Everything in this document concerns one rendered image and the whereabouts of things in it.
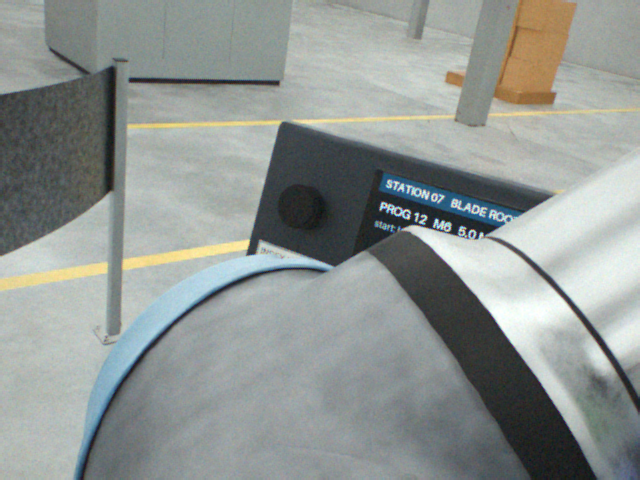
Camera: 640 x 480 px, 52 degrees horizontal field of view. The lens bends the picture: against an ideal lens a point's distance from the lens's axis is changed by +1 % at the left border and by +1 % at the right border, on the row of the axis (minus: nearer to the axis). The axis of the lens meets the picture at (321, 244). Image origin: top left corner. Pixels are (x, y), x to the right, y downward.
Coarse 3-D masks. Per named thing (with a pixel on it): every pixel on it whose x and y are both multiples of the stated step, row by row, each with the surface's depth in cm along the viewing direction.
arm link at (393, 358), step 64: (576, 192) 20; (256, 256) 23; (384, 256) 18; (448, 256) 17; (512, 256) 18; (576, 256) 17; (192, 320) 19; (256, 320) 18; (320, 320) 17; (384, 320) 16; (448, 320) 16; (512, 320) 15; (576, 320) 17; (128, 384) 19; (192, 384) 17; (256, 384) 16; (320, 384) 16; (384, 384) 15; (448, 384) 15; (512, 384) 15; (576, 384) 15; (128, 448) 17; (192, 448) 15; (256, 448) 15; (320, 448) 14; (384, 448) 14; (448, 448) 14; (512, 448) 14; (576, 448) 15
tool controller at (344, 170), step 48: (288, 144) 42; (336, 144) 41; (288, 192) 41; (336, 192) 41; (384, 192) 40; (432, 192) 38; (480, 192) 37; (528, 192) 37; (288, 240) 42; (336, 240) 41
